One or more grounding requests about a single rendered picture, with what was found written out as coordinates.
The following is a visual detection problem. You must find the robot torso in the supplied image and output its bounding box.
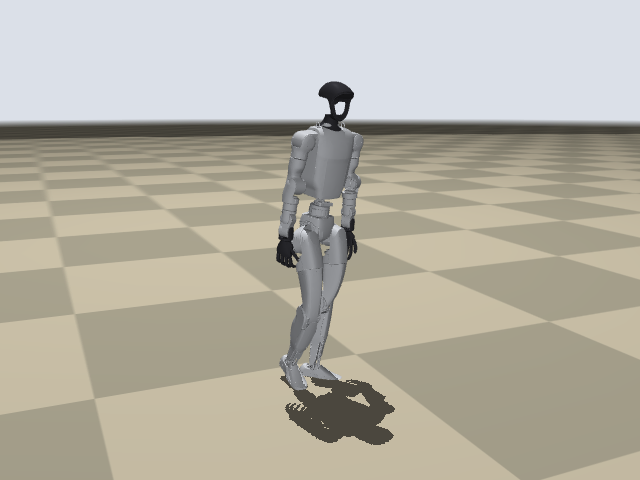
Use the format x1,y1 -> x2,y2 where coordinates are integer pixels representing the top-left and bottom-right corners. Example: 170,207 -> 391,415
299,122 -> 354,242

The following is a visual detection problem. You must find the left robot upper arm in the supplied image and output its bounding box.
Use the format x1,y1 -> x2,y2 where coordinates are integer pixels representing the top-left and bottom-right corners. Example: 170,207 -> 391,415
344,132 -> 364,191

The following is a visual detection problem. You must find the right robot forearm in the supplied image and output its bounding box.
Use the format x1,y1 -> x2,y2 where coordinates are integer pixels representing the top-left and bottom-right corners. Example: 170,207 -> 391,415
278,179 -> 299,238

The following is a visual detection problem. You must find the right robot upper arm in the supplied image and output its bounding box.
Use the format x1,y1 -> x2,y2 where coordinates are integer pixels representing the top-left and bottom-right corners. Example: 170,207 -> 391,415
286,130 -> 318,195

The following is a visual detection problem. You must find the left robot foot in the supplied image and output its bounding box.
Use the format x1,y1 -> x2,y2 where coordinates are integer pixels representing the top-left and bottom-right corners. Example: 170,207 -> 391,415
299,363 -> 342,380

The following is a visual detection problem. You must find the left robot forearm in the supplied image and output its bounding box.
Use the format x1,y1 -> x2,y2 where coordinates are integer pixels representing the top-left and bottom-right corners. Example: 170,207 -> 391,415
341,186 -> 360,228

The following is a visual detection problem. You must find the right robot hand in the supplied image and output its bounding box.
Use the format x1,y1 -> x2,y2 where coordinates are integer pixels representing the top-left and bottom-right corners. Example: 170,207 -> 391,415
276,227 -> 299,268

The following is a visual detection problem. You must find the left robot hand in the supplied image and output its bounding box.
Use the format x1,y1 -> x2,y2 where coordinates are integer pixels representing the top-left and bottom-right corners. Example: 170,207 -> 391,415
341,219 -> 357,260

